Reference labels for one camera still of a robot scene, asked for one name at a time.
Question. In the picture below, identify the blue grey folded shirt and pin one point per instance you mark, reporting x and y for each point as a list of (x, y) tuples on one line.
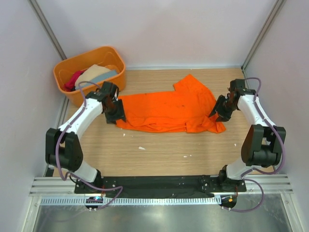
[(99, 78)]

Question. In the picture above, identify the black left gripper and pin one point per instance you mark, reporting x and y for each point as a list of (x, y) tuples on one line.
[(119, 114)]

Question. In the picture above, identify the beige folded shirt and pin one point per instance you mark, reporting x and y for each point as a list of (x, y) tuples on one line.
[(91, 73)]

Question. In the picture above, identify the white slotted cable duct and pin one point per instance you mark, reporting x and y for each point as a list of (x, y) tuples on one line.
[(98, 201)]

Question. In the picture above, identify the orange t shirt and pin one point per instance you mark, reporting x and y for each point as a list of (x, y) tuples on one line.
[(185, 109)]

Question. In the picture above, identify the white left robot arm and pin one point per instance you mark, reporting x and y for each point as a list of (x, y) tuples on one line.
[(62, 145)]

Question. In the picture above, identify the orange plastic bin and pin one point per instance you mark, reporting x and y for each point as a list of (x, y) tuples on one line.
[(105, 56)]

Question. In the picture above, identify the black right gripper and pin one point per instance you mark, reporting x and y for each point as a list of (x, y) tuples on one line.
[(223, 116)]

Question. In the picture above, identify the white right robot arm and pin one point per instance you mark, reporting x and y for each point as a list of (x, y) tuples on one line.
[(264, 143)]

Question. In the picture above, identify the red crumpled shirt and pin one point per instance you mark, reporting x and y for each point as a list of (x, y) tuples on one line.
[(70, 85)]

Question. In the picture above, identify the aluminium frame rail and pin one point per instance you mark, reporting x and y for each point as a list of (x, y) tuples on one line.
[(49, 186)]

